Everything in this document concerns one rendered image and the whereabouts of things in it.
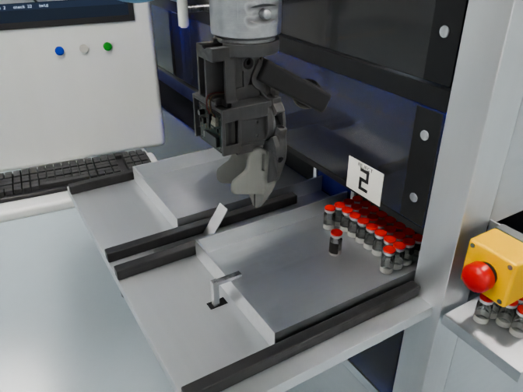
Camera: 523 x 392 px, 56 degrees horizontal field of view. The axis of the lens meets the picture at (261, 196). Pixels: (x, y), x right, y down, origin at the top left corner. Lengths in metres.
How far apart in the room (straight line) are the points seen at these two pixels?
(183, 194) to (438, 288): 0.56
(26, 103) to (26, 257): 1.29
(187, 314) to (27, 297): 1.63
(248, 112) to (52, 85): 0.95
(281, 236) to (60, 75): 0.77
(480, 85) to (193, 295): 0.51
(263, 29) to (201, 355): 0.44
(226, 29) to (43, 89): 0.96
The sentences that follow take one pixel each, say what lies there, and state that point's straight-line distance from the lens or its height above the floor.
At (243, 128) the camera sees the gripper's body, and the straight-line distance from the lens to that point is 0.54.
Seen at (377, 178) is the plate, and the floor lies 1.04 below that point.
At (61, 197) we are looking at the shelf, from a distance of 1.31.
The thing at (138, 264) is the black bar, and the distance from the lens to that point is 0.86.
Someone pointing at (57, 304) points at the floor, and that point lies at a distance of 2.27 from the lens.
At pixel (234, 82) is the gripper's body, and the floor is 1.25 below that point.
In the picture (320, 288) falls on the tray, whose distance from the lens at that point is 0.82.
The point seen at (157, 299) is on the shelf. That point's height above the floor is 0.88.
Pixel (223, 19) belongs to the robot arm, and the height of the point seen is 1.32.
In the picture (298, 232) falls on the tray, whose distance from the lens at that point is 0.94.
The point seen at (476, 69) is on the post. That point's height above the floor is 1.25.
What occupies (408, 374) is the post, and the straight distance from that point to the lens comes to 0.95.
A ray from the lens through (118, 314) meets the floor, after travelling 2.14.
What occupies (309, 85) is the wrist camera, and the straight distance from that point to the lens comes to 0.59.
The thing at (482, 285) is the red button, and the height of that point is 1.00.
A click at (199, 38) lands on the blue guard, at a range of 1.32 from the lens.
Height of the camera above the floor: 1.40
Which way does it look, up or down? 30 degrees down
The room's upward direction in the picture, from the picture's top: straight up
